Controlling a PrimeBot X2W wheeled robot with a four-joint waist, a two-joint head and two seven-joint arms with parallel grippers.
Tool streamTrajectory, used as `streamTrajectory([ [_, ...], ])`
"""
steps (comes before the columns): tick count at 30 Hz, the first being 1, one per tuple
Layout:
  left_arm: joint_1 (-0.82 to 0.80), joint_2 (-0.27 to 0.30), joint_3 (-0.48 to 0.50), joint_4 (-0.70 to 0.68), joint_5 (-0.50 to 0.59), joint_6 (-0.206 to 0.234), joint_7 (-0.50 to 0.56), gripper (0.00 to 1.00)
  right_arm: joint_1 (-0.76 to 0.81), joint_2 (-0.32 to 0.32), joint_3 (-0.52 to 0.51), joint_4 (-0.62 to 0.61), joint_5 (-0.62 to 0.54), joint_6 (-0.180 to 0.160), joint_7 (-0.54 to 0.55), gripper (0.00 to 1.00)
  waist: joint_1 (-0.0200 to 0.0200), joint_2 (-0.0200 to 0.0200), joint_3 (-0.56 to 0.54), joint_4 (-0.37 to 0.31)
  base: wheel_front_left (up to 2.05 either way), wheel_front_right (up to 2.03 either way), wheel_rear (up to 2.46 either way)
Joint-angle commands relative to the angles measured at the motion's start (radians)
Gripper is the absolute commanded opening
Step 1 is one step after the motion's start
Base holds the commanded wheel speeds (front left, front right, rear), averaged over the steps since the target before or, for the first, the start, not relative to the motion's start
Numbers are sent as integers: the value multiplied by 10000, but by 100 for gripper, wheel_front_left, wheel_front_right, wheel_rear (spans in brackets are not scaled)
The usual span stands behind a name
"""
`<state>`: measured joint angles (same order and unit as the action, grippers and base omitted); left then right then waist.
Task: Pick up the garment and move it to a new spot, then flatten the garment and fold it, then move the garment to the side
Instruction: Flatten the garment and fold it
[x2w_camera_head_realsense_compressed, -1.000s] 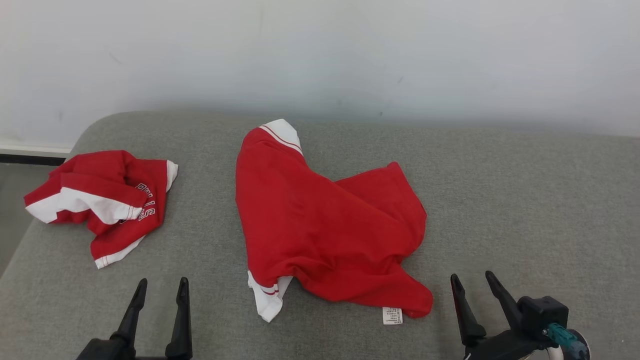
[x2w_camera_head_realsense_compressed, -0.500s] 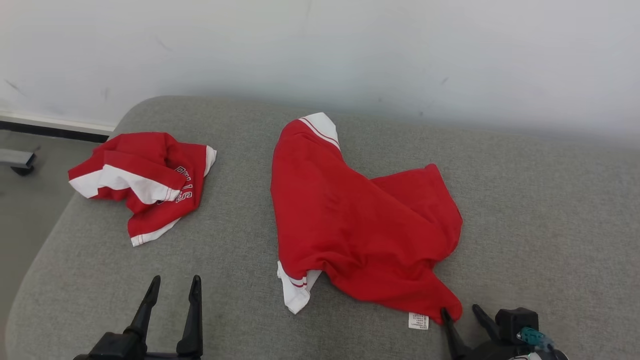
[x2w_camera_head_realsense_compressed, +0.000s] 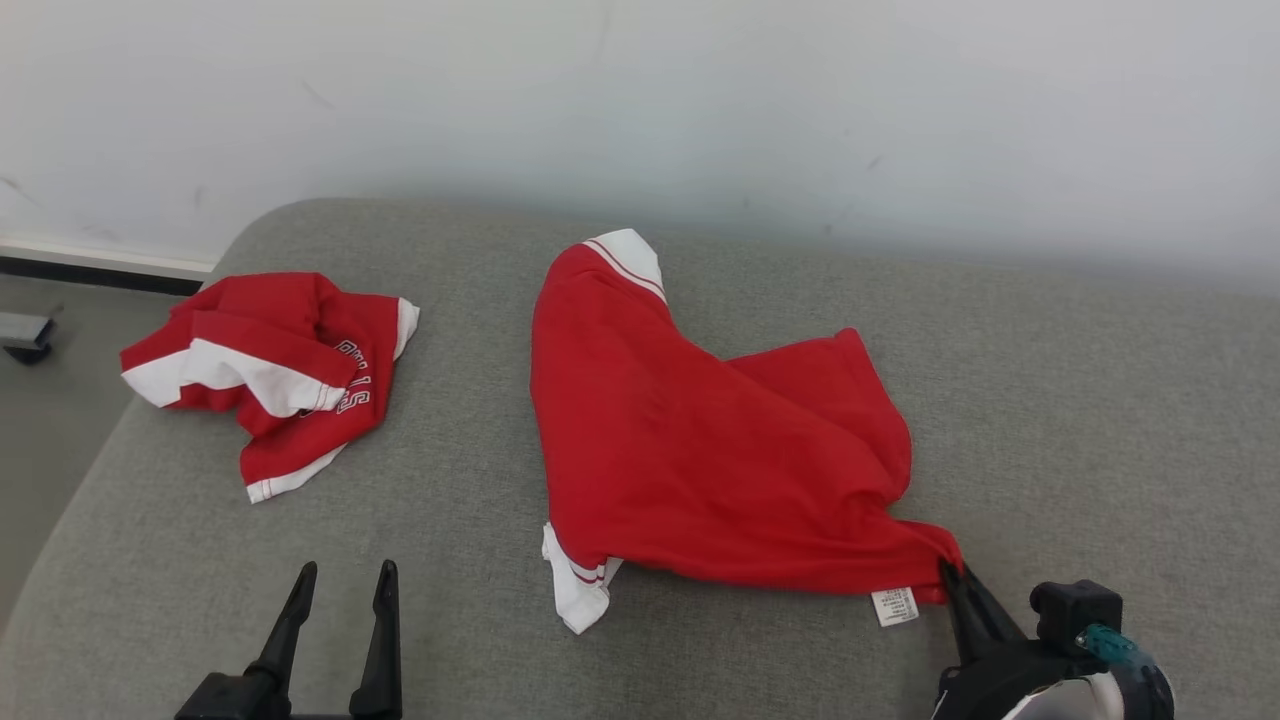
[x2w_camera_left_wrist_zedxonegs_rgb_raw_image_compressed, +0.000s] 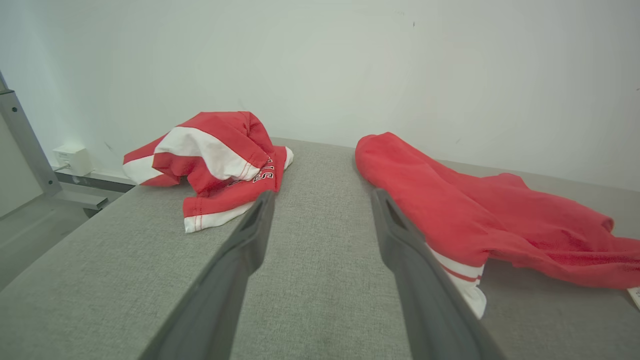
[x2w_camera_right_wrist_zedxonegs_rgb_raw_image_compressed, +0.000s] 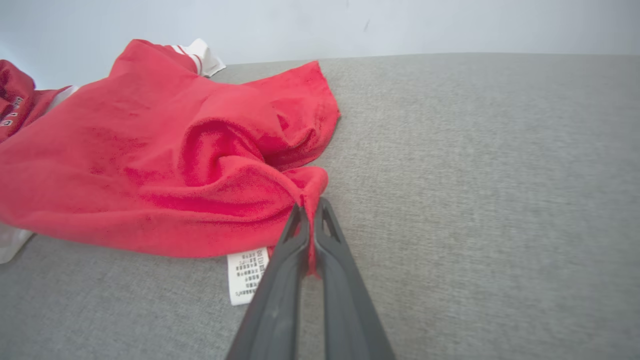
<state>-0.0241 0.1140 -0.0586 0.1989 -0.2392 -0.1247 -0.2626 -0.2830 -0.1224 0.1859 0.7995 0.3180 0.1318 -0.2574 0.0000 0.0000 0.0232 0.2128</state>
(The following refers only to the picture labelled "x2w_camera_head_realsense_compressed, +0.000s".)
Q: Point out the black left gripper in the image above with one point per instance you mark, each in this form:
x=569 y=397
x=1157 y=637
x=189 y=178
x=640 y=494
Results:
x=235 y=702

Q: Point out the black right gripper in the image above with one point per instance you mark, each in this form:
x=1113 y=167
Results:
x=990 y=685

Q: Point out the red jersey with printed lettering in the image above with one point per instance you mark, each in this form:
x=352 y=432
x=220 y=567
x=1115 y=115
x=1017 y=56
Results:
x=290 y=330

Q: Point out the plain red white-trimmed garment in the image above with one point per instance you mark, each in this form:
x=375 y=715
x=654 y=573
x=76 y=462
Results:
x=700 y=450

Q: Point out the grey caster foot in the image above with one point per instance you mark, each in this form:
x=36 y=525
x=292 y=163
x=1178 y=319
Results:
x=25 y=335

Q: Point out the black and white baseboard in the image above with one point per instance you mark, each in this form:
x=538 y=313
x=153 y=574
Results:
x=100 y=268

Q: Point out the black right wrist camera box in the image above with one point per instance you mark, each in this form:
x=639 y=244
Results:
x=1070 y=608

